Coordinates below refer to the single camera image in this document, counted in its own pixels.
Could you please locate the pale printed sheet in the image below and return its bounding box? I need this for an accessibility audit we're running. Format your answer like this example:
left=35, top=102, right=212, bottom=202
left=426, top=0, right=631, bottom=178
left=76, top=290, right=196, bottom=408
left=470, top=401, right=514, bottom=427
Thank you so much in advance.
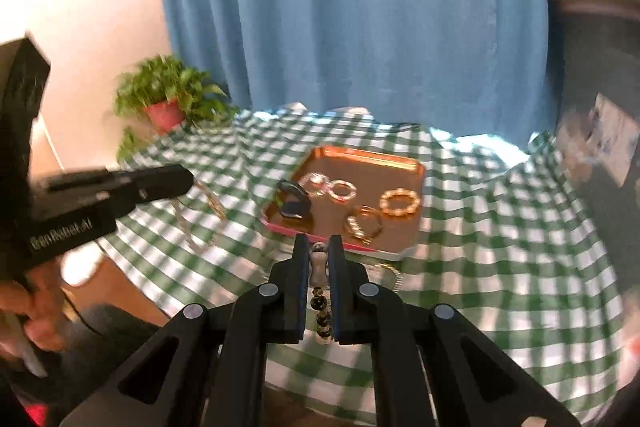
left=560, top=93, right=640, bottom=188

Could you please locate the dark blue green watch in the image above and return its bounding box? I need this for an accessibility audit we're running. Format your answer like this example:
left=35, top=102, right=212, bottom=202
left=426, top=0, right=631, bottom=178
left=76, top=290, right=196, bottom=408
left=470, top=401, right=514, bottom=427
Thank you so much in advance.
left=276, top=179, right=312, bottom=222

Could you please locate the orange metal tray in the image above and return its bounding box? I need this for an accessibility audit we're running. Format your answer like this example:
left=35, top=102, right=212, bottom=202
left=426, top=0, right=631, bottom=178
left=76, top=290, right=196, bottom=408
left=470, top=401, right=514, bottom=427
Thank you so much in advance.
left=261, top=145, right=427, bottom=262

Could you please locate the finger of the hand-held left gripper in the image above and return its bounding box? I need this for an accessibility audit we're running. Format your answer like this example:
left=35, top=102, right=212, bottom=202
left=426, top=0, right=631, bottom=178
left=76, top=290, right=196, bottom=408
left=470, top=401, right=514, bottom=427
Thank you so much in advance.
left=106, top=164, right=196, bottom=208

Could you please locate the black white winged bead bracelet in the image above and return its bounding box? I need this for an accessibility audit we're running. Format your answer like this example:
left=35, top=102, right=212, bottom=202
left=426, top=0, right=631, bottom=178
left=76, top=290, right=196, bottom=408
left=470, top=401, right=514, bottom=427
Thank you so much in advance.
left=309, top=243, right=335, bottom=345

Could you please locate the gold bangle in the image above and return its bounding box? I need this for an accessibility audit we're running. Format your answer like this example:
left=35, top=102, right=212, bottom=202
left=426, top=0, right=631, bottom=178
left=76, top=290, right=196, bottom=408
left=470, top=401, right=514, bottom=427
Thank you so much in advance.
left=345, top=205, right=386, bottom=244

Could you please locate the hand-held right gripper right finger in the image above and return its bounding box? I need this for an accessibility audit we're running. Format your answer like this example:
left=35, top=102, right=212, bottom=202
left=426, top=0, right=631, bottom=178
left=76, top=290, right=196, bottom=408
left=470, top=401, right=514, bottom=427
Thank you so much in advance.
left=327, top=234, right=583, bottom=427

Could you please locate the silver bead charm bracelet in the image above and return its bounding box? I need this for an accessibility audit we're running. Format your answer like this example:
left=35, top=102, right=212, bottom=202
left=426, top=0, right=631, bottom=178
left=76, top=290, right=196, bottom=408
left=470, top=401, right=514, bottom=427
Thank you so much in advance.
left=372, top=263, right=404, bottom=294

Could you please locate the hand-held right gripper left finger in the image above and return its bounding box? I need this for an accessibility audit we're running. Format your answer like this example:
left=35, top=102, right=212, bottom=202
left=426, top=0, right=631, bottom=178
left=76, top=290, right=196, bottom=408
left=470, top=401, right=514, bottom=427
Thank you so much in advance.
left=60, top=234, right=311, bottom=427

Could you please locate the person's left hand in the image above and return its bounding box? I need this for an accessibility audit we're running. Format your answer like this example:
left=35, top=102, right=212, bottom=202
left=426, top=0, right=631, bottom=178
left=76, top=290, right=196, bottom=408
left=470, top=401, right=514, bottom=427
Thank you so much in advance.
left=0, top=257, right=70, bottom=354

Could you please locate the thin metal chain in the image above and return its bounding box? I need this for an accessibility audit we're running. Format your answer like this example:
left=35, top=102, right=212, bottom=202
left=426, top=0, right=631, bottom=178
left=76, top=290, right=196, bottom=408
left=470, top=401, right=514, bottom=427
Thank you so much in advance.
left=172, top=182, right=228, bottom=254

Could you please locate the pink green small-bead bracelet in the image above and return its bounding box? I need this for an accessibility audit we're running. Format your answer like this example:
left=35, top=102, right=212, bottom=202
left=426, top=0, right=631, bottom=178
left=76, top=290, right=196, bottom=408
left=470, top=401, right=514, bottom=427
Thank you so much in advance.
left=327, top=179, right=359, bottom=204

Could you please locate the green checked tablecloth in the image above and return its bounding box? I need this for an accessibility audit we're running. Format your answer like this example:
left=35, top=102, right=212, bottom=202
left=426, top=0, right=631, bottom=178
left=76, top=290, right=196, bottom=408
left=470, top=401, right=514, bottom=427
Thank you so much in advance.
left=95, top=104, right=626, bottom=414

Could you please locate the clear crystal bead bracelet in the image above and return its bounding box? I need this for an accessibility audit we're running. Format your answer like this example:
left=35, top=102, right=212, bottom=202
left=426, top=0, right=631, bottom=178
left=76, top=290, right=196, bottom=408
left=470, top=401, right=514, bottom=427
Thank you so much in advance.
left=301, top=173, right=333, bottom=198

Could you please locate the blue curtain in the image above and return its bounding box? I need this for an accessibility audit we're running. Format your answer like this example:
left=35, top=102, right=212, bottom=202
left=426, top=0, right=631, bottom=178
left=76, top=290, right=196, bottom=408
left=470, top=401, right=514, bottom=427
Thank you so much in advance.
left=156, top=0, right=558, bottom=152

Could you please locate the potted green plant pink pot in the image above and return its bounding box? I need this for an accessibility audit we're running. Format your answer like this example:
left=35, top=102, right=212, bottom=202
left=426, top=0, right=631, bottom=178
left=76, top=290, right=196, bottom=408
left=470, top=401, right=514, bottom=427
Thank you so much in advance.
left=114, top=54, right=242, bottom=164

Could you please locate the wooden bead bracelet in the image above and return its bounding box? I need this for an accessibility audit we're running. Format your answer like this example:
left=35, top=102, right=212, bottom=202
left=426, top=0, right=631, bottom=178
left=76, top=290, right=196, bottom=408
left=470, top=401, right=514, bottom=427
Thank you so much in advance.
left=380, top=188, right=420, bottom=219

